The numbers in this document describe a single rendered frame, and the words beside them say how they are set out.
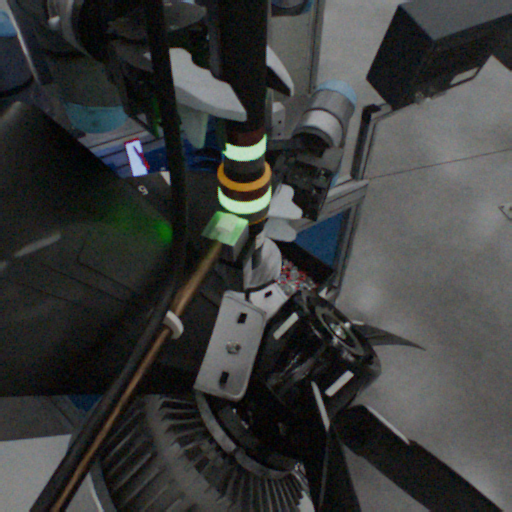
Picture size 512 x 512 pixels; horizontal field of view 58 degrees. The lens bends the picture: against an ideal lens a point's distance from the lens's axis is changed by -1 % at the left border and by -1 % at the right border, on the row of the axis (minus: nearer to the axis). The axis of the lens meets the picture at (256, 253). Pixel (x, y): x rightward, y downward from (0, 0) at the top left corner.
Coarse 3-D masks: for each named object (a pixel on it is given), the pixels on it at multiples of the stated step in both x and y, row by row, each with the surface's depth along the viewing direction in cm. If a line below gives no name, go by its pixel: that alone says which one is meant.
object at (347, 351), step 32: (320, 320) 45; (288, 352) 43; (320, 352) 42; (352, 352) 44; (256, 384) 46; (288, 384) 43; (320, 384) 42; (352, 384) 43; (224, 416) 44; (256, 416) 45; (288, 416) 45; (256, 448) 43; (288, 448) 44
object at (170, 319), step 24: (144, 0) 19; (168, 48) 21; (168, 72) 22; (168, 96) 23; (168, 120) 24; (168, 144) 25; (168, 288) 31; (168, 312) 31; (144, 336) 30; (120, 384) 28; (96, 408) 27; (96, 432) 27; (72, 456) 26; (48, 480) 25; (48, 504) 24
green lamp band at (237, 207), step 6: (222, 198) 39; (264, 198) 38; (228, 204) 38; (234, 204) 38; (240, 204) 38; (246, 204) 38; (252, 204) 38; (258, 204) 38; (264, 204) 39; (234, 210) 39; (240, 210) 38; (246, 210) 38; (252, 210) 39
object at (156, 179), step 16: (128, 176) 65; (144, 176) 65; (160, 176) 66; (192, 176) 69; (208, 176) 70; (160, 192) 64; (192, 192) 65; (208, 192) 66; (160, 208) 62; (192, 208) 62; (208, 208) 63; (192, 224) 60; (192, 240) 59
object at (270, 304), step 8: (272, 288) 55; (240, 296) 54; (256, 296) 54; (264, 296) 54; (272, 296) 54; (280, 296) 54; (256, 304) 54; (264, 304) 54; (272, 304) 54; (272, 312) 53
